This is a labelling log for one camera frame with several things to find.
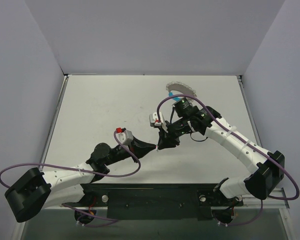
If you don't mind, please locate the aluminium frame rail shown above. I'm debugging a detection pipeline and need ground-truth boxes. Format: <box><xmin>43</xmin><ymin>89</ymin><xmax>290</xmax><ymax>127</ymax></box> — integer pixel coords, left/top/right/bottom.
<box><xmin>20</xmin><ymin>187</ymin><xmax>290</xmax><ymax>210</ymax></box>

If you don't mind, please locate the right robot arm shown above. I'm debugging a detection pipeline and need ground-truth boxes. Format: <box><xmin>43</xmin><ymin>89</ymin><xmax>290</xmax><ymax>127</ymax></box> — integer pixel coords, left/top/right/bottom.
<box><xmin>149</xmin><ymin>96</ymin><xmax>286</xmax><ymax>205</ymax></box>

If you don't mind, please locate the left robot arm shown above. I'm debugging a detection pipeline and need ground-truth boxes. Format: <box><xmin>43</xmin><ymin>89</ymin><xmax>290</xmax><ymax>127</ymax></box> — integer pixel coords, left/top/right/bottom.
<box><xmin>4</xmin><ymin>138</ymin><xmax>156</xmax><ymax>223</ymax></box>

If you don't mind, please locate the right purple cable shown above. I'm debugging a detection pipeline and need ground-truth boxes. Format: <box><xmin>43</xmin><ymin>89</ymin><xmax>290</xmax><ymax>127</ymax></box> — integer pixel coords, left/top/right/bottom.
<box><xmin>155</xmin><ymin>96</ymin><xmax>300</xmax><ymax>228</ymax></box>

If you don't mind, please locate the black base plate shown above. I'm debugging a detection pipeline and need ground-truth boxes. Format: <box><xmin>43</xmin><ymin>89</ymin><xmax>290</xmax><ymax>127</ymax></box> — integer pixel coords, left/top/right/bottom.
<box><xmin>67</xmin><ymin>183</ymin><xmax>243</xmax><ymax>221</ymax></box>

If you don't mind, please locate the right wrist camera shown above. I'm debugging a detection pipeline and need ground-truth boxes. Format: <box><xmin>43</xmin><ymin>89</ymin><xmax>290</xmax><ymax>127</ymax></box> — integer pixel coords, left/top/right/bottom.
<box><xmin>149</xmin><ymin>112</ymin><xmax>163</xmax><ymax>128</ymax></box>

